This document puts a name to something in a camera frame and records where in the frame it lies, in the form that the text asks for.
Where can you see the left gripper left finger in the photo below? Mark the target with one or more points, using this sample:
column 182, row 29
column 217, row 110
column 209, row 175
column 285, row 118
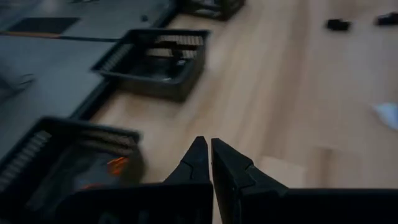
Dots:
column 199, row 168

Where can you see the white plastic ghost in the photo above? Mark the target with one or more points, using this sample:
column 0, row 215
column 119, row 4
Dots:
column 387, row 115

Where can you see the small black plastic figure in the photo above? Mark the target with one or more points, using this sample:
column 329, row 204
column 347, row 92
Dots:
column 387, row 19
column 338, row 25

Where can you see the orange plastic pumpkin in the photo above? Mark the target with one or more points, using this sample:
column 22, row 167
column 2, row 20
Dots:
column 117, row 165

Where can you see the black plastic basket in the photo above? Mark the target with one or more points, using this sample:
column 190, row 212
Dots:
column 217, row 12
column 149, row 84
column 93, row 129

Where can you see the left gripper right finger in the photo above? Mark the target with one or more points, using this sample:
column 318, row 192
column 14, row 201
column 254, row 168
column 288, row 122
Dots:
column 230, row 174

